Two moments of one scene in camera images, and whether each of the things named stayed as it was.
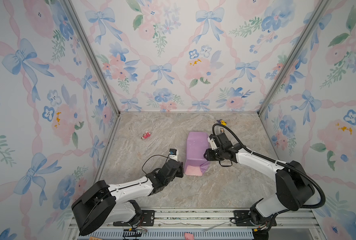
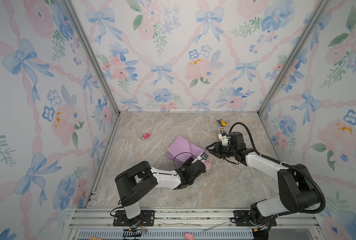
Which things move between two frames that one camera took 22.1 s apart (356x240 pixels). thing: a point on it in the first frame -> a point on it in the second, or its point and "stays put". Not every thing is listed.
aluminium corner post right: (294, 53) stays put
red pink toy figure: (146, 135) stays put
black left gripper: (180, 174) -> (185, 167)
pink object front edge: (189, 236) stays put
